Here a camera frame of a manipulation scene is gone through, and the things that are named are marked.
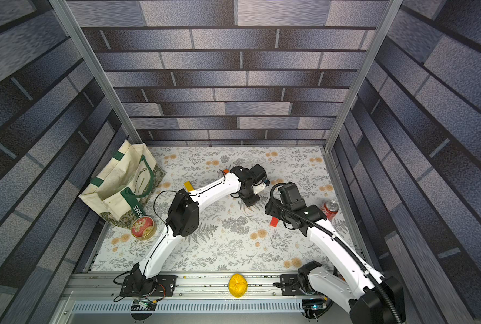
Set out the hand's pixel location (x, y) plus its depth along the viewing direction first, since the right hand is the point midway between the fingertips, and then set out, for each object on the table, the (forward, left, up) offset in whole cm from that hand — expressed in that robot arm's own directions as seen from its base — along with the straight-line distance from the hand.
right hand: (272, 206), depth 81 cm
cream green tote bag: (0, +59, +10) cm, 60 cm away
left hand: (+8, +8, -8) cm, 14 cm away
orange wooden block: (+28, +23, -12) cm, 38 cm away
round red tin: (-7, +55, -8) cm, 56 cm away
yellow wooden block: (+17, +41, -12) cm, 46 cm away
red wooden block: (-1, -2, -12) cm, 13 cm away
